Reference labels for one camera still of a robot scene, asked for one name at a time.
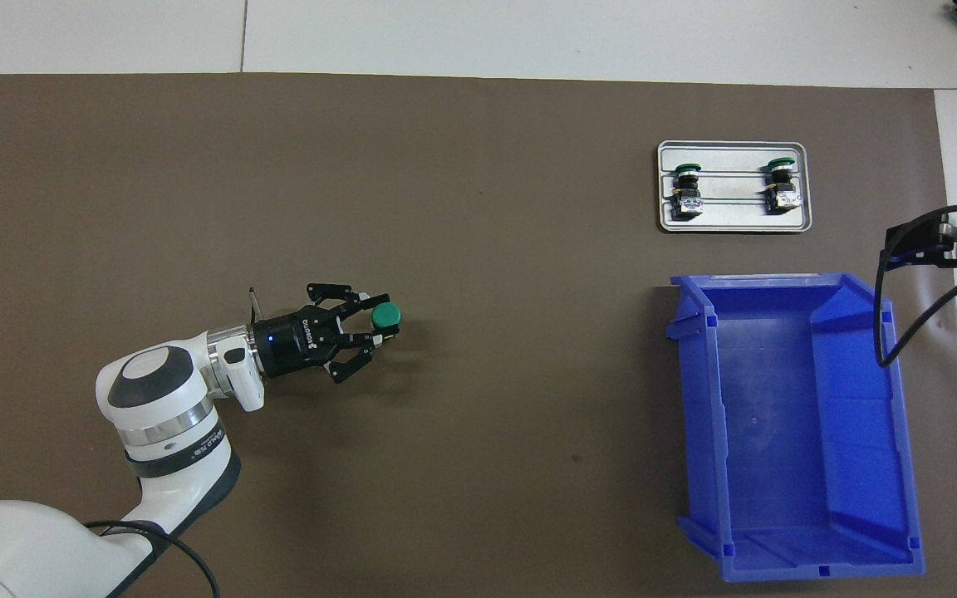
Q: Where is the blue plastic storage bin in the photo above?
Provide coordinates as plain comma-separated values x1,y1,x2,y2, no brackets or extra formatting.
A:
665,272,926,582

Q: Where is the brown table mat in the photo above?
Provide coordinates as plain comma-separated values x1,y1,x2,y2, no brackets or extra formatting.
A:
0,73,957,598

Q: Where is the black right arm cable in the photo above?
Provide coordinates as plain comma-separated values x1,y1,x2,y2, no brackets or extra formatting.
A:
873,203,957,369

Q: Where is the green push button switch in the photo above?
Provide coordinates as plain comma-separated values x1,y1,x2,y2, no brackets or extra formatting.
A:
369,301,404,343
668,164,705,220
761,156,803,215

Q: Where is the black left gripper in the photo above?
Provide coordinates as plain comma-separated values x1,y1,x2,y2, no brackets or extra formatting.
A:
249,282,390,386

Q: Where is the gray metal tray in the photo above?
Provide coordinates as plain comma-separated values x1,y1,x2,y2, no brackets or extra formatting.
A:
657,140,813,234

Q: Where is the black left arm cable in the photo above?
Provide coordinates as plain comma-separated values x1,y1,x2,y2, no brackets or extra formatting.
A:
82,287,262,598

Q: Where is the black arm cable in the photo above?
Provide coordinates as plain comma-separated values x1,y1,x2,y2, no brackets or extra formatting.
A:
82,287,262,598
873,203,957,369

